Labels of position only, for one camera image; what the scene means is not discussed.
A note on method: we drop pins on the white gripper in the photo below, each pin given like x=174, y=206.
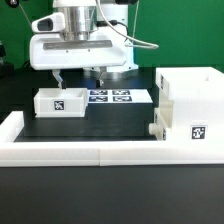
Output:
x=49, y=50

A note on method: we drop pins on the white drawer cabinet box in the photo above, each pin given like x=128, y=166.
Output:
x=197, y=94

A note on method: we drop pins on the white front drawer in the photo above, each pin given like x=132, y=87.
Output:
x=162, y=120

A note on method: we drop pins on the white drawer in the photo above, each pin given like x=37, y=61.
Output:
x=162, y=120
x=55, y=102

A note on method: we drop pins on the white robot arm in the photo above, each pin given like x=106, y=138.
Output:
x=83, y=34

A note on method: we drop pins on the white rear drawer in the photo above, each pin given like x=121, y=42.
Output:
x=55, y=102

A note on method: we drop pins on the white fiducial marker sheet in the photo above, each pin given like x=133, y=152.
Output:
x=119, y=96

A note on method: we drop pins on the black camera stand left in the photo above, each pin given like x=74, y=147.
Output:
x=6, y=68

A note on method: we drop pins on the white U-shaped boundary frame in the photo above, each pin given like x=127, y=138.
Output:
x=106, y=153

